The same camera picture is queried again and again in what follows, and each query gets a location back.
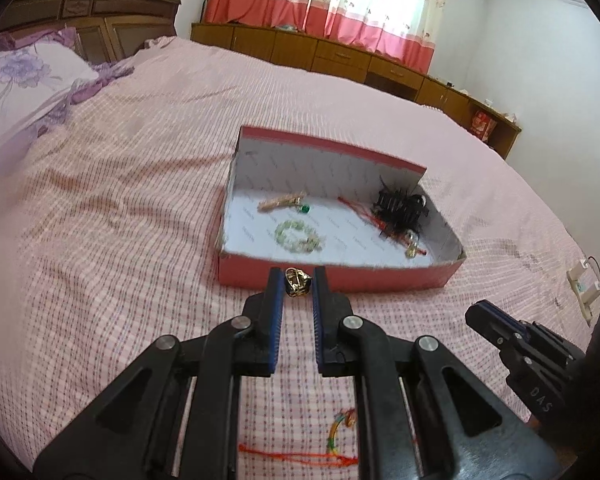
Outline low wooden cabinet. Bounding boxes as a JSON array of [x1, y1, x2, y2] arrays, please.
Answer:
[[190, 21, 523, 162]]

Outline red gift box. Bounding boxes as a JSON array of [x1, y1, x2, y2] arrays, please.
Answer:
[[470, 109, 499, 142]]

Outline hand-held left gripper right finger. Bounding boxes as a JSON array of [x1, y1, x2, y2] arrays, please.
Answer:
[[311, 266, 563, 480]]

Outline red cardboard box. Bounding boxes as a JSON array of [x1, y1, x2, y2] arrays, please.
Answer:
[[215, 126, 467, 292]]

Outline dark wooden headboard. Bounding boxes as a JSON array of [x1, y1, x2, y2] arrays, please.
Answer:
[[0, 0, 182, 64]]

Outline white power strip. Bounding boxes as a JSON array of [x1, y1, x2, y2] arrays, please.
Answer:
[[566, 258, 600, 324]]

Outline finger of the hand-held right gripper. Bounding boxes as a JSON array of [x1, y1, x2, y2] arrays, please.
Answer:
[[477, 299, 533, 333], [464, 304, 513, 356]]

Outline plain red string bracelet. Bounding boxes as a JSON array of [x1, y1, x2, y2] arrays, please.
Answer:
[[238, 442, 361, 466]]

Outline rainbow cord bracelet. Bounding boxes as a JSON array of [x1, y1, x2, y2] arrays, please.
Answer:
[[327, 407, 359, 459]]

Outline black bow hair clip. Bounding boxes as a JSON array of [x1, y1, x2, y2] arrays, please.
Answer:
[[372, 176, 431, 241]]

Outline small gold ring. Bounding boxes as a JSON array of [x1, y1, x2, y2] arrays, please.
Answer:
[[285, 268, 312, 297]]

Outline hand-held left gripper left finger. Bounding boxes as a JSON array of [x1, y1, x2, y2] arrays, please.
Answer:
[[32, 266, 287, 480]]

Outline green bead bracelet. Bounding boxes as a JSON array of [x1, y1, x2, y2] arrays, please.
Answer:
[[274, 219, 326, 256]]

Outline red string bracelet with beads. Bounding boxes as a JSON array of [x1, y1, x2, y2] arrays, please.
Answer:
[[337, 195, 397, 234]]

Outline pink hair clip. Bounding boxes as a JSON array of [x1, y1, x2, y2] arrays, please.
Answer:
[[258, 193, 306, 213]]

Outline purple floral pillow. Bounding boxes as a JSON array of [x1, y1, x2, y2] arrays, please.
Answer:
[[0, 27, 137, 173]]

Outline pink and cream curtains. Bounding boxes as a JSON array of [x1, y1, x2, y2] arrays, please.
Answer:
[[201, 0, 451, 74]]

